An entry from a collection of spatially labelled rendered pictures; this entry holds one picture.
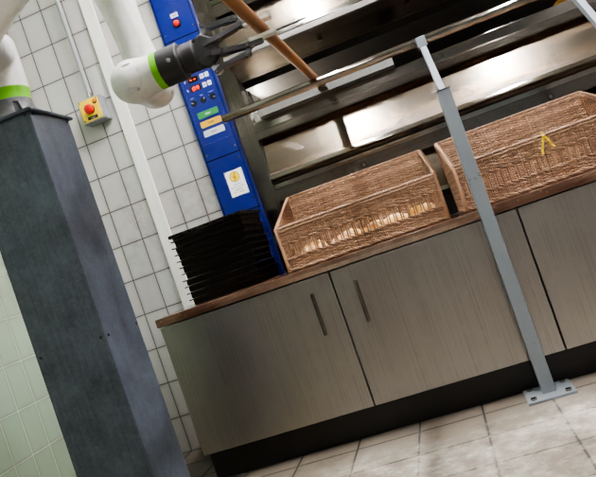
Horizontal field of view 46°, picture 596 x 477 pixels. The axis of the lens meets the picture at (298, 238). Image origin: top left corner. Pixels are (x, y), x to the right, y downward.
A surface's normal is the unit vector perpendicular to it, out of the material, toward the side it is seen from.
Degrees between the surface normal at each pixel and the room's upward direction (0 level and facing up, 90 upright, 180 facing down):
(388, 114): 70
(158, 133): 90
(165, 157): 90
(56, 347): 90
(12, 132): 90
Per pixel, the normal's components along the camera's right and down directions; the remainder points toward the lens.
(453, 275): -0.19, 0.05
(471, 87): -0.29, -0.28
